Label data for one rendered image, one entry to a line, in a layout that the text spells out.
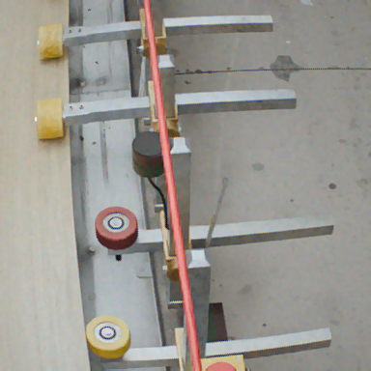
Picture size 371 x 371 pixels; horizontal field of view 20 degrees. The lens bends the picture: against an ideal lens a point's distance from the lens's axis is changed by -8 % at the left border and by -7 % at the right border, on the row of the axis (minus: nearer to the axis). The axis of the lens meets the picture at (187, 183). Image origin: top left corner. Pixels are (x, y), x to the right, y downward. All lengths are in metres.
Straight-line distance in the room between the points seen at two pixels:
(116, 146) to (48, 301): 0.71
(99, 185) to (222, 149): 0.98
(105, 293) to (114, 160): 0.37
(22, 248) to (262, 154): 1.51
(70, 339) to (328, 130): 1.79
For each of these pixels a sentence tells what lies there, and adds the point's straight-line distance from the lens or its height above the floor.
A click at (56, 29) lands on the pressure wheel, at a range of 2.32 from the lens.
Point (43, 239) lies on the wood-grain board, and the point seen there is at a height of 0.90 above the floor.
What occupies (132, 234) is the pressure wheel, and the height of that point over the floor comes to 0.90.
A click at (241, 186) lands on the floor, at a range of 3.29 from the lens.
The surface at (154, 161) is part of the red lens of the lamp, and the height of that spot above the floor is 1.14.
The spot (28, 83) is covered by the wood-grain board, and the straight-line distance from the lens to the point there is 2.31.
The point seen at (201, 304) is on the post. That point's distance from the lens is 1.72.
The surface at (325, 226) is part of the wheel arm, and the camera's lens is 2.10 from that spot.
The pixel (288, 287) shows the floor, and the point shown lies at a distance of 3.07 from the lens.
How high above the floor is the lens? 2.47
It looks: 49 degrees down
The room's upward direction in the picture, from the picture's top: 1 degrees clockwise
